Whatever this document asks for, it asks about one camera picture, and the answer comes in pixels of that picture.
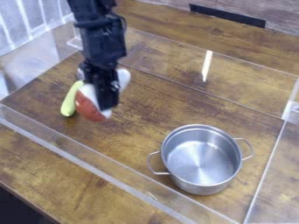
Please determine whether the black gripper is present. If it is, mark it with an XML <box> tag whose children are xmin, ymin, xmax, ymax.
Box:
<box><xmin>78</xmin><ymin>24</ymin><xmax>126</xmax><ymax>111</ymax></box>

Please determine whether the red white plush mushroom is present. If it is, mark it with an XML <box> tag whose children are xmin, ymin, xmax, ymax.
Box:
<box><xmin>74</xmin><ymin>68</ymin><xmax>130</xmax><ymax>122</ymax></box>

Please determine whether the silver metal pot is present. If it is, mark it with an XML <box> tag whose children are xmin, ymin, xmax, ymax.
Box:
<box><xmin>146</xmin><ymin>124</ymin><xmax>253</xmax><ymax>195</ymax></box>

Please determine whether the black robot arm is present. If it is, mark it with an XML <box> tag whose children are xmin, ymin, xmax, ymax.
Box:
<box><xmin>66</xmin><ymin>0</ymin><xmax>126</xmax><ymax>110</ymax></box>

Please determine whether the clear acrylic triangle stand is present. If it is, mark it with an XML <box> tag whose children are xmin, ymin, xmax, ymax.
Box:
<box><xmin>66</xmin><ymin>28</ymin><xmax>82</xmax><ymax>51</ymax></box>

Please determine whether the clear acrylic barrier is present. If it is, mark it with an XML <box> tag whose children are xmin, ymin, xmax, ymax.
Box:
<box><xmin>0</xmin><ymin>103</ymin><xmax>237</xmax><ymax>224</ymax></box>

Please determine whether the black bar on table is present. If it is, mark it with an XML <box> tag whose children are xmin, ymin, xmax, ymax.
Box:
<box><xmin>189</xmin><ymin>3</ymin><xmax>267</xmax><ymax>28</ymax></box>

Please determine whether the yellow-green handled spoon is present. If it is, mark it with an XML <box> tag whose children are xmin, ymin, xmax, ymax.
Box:
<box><xmin>60</xmin><ymin>67</ymin><xmax>88</xmax><ymax>118</ymax></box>

